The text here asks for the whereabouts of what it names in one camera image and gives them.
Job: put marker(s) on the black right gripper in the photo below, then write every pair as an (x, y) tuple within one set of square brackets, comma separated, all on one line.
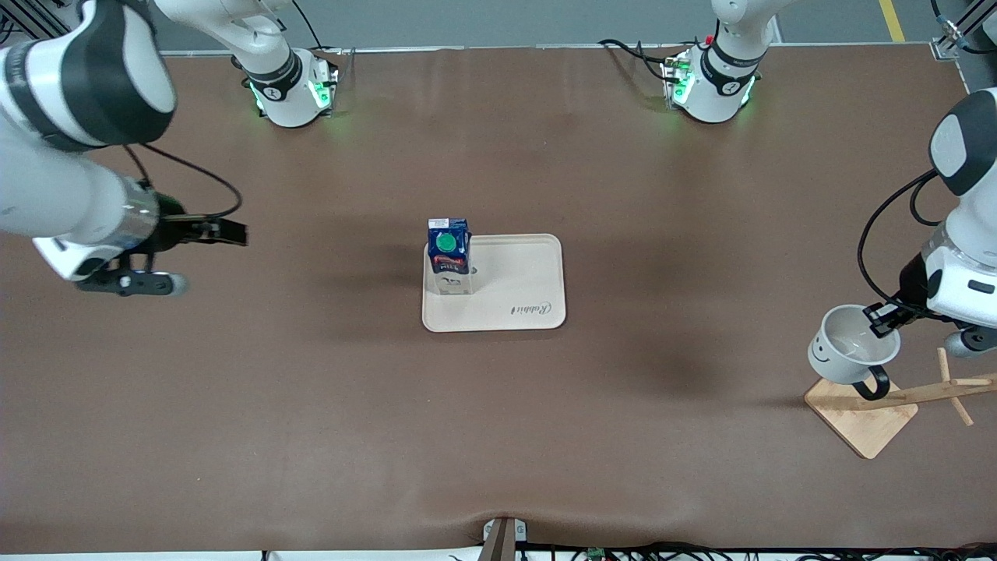
[(173, 231)]

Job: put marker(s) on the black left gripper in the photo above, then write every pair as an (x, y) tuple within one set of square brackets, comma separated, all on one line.
[(908, 294)]

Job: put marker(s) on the grey smiley cup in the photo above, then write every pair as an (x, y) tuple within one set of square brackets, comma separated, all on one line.
[(837, 358)]

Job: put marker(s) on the blue white milk carton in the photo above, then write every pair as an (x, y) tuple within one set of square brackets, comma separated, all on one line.
[(449, 265)]

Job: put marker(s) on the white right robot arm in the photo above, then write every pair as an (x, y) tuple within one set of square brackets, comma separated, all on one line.
[(78, 70)]

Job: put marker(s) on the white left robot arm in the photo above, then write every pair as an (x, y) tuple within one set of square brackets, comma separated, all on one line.
[(970, 140)]

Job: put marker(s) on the wooden cup rack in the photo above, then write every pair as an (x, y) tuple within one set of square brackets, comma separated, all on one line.
[(864, 425)]

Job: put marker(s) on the cream plastic tray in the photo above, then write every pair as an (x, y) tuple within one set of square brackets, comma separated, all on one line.
[(514, 273)]

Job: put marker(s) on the aluminium frame post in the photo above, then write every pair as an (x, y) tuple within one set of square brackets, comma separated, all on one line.
[(954, 31)]

